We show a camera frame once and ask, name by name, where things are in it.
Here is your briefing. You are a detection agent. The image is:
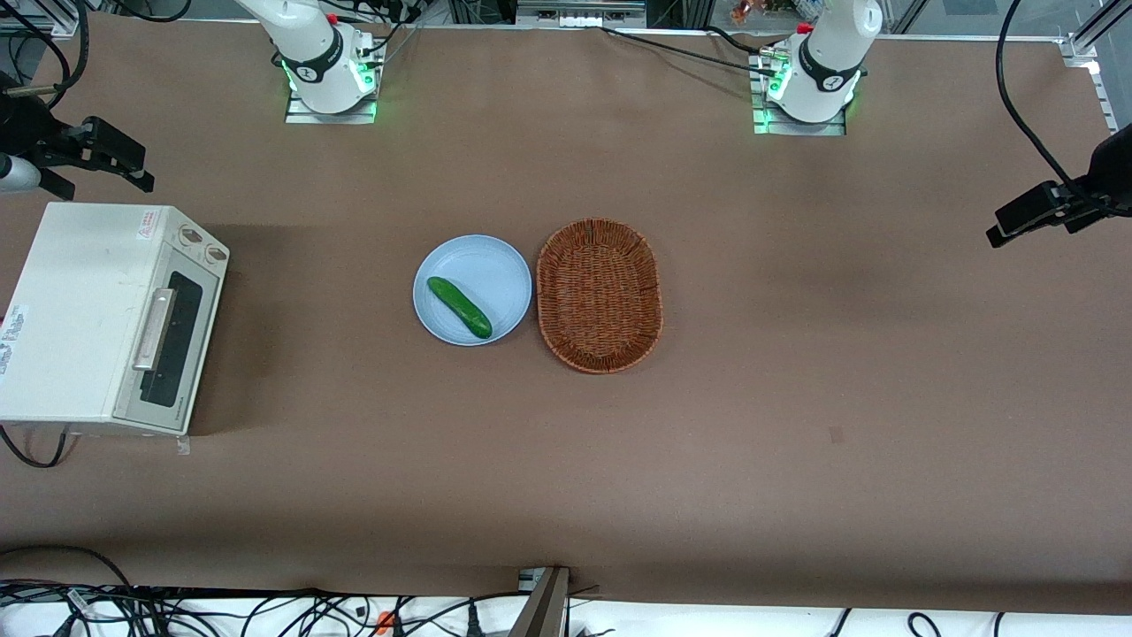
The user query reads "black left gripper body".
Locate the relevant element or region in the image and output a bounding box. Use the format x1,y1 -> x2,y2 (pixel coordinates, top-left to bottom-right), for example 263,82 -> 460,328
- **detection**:
1059,124 -> 1132,217

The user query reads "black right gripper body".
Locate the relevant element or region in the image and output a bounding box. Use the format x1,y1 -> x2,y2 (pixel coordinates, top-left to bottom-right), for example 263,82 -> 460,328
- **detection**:
0,88 -> 95,169

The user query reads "white toaster oven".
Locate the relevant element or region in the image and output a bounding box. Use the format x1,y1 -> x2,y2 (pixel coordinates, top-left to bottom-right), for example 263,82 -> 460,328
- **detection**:
0,202 -> 232,436

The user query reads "green cucumber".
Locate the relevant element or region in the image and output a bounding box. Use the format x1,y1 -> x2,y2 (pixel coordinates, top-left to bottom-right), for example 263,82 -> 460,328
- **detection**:
426,276 -> 493,340

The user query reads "light blue plate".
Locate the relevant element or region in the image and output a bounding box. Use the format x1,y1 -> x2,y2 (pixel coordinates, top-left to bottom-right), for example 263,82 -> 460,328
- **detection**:
412,234 -> 533,347

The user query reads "brown wicker basket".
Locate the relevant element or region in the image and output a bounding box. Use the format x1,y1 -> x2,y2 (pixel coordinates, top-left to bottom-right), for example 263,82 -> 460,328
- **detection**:
536,218 -> 664,375

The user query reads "white power strip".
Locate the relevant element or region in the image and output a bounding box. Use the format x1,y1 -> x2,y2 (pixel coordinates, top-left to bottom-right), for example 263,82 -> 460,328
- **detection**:
516,7 -> 648,27

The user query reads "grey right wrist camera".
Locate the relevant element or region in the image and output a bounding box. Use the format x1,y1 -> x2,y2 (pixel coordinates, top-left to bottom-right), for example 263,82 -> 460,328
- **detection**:
0,154 -> 42,195

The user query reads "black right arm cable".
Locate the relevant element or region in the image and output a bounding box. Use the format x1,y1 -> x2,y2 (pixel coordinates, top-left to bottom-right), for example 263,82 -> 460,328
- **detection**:
0,0 -> 91,111

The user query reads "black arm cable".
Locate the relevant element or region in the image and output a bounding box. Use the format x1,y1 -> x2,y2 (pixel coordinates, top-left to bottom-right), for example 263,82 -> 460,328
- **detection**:
0,0 -> 91,111
995,0 -> 1089,196

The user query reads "aluminium frame profile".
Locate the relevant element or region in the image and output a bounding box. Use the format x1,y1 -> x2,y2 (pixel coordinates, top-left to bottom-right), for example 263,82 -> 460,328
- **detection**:
1059,0 -> 1132,135

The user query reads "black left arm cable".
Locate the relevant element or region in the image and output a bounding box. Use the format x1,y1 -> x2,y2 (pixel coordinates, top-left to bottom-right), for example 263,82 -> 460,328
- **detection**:
995,0 -> 1089,196

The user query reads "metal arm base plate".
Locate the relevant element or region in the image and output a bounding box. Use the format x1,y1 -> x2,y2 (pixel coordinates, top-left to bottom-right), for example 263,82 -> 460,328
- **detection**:
751,46 -> 848,136
284,49 -> 382,126

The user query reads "black oven power cable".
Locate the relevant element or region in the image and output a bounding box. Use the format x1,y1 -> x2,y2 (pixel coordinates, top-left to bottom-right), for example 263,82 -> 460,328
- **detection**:
0,425 -> 68,469

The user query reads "black looped floor cable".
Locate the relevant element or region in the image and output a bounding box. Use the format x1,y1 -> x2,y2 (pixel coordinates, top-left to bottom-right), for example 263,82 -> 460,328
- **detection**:
0,544 -> 134,589

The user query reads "black cable across table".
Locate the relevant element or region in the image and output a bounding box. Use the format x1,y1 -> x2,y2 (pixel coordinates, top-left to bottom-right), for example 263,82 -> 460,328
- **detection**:
600,26 -> 779,75

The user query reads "grey camera stand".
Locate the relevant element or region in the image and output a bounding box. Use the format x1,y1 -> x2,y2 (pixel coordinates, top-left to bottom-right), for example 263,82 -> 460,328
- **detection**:
511,566 -> 602,637

